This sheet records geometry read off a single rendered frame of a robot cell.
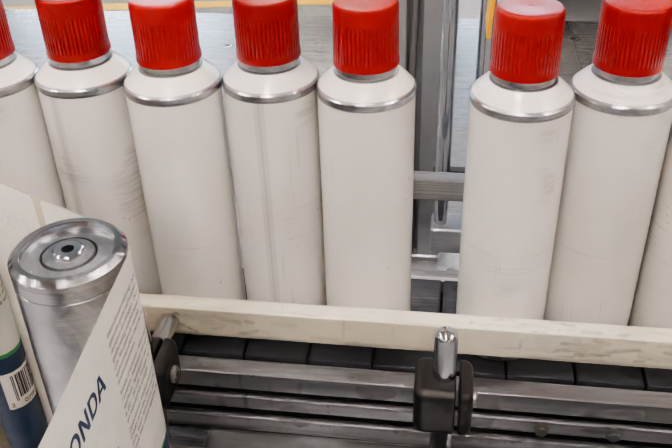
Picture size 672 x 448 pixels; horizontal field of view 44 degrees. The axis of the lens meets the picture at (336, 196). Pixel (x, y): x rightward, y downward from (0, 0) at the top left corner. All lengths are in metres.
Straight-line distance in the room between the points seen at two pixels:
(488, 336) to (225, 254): 0.16
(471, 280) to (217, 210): 0.15
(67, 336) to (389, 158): 0.21
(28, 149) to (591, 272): 0.32
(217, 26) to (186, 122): 0.68
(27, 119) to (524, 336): 0.30
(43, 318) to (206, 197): 0.20
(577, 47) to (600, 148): 0.61
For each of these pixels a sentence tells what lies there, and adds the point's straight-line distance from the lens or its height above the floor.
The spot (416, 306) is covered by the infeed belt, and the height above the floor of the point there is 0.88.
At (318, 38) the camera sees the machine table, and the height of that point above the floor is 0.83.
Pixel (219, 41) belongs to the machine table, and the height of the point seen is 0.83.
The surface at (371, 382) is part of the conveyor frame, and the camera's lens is 0.48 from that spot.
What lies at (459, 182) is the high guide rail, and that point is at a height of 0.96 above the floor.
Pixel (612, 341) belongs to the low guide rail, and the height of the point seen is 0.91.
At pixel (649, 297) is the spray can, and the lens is 0.50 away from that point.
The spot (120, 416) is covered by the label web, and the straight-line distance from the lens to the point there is 0.28.
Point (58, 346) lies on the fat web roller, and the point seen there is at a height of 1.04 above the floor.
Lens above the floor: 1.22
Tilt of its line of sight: 33 degrees down
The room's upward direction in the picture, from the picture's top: 2 degrees counter-clockwise
